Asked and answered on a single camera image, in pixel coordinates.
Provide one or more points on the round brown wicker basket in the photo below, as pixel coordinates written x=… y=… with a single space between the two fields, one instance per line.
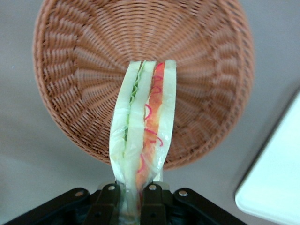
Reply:
x=93 y=70

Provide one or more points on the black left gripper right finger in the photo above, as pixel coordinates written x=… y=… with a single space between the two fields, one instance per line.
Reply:
x=153 y=206

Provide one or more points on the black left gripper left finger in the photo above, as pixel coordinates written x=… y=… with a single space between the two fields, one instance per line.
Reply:
x=105 y=206

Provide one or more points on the cream rectangular tray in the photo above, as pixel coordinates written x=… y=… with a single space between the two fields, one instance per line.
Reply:
x=274 y=178

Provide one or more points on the triangle sandwich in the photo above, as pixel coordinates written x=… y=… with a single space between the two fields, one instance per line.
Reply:
x=140 y=122

